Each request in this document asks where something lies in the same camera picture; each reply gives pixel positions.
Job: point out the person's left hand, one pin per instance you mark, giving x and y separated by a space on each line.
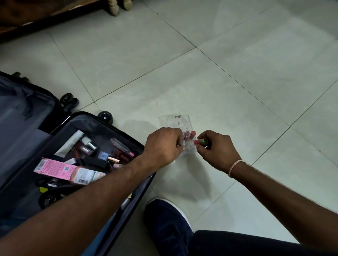
161 147

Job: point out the person's right hand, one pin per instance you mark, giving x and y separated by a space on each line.
220 153

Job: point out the person's left fingers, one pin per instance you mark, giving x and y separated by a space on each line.
188 135

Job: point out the person's right thumb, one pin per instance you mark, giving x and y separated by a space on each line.
202 151

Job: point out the small green pink lipstick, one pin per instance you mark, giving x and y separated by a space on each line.
200 142

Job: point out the clear plastic organizer box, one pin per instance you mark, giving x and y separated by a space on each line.
177 121

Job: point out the person's left forearm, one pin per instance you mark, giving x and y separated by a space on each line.
79 208

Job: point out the person's right forearm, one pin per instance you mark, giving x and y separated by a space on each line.
285 205

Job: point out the clear pink lip gloss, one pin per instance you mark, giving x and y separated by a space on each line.
122 147

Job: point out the dark blue white-soled shoe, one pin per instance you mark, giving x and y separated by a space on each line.
166 226

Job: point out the black suitcase wheel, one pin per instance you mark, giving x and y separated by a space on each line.
105 117
69 101
19 76

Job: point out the blue nail polish bottle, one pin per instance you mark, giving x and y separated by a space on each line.
105 156

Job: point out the black cosmetic box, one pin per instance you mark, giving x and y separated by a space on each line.
95 162

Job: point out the small white silver-capped bottle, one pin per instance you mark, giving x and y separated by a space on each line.
88 143

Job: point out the person's dark trouser leg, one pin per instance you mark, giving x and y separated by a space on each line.
250 244

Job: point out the orange white cosmetic carton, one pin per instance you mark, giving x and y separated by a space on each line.
87 175

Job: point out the white cosmetic tube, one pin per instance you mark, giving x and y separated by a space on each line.
69 143

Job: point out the pink cosmetic carton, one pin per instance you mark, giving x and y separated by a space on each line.
54 168

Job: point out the black open suitcase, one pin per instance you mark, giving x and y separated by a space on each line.
23 126

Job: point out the brown wooden furniture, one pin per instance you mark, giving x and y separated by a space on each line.
39 13

